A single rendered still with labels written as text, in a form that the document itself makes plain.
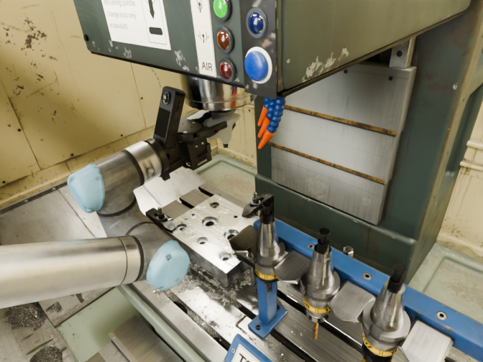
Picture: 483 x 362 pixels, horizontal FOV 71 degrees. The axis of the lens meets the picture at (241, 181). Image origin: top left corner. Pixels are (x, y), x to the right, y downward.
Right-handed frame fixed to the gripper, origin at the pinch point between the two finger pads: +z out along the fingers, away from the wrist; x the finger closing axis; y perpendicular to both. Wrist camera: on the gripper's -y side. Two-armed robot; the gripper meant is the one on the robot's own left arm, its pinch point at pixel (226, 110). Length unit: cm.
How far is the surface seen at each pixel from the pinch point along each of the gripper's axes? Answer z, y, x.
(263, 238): -15.8, 12.2, 24.2
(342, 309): -16.0, 16.8, 40.1
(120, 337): -38, 65, -20
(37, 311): -53, 72, -58
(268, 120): -4.5, -3.8, 16.8
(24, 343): -61, 71, -47
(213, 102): -7.0, -5.6, 5.0
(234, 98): -3.6, -5.8, 7.5
